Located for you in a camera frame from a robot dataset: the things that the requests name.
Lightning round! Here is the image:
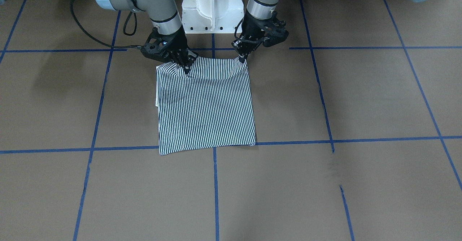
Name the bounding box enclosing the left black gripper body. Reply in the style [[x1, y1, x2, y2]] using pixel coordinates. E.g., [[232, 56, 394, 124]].
[[236, 10, 289, 48]]

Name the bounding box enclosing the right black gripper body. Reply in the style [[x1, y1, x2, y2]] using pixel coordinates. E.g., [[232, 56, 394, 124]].
[[140, 26, 189, 62]]

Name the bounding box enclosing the blue white striped polo shirt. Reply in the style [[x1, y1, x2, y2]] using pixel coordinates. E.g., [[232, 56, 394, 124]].
[[155, 57, 256, 155]]

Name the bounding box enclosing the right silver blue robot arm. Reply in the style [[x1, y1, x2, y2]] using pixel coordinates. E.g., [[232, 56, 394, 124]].
[[69, 0, 198, 74]]

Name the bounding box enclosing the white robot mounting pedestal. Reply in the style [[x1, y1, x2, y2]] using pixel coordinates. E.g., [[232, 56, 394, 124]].
[[182, 0, 244, 34]]

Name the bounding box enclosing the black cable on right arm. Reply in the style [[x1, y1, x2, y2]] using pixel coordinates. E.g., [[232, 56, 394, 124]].
[[70, 0, 145, 50]]

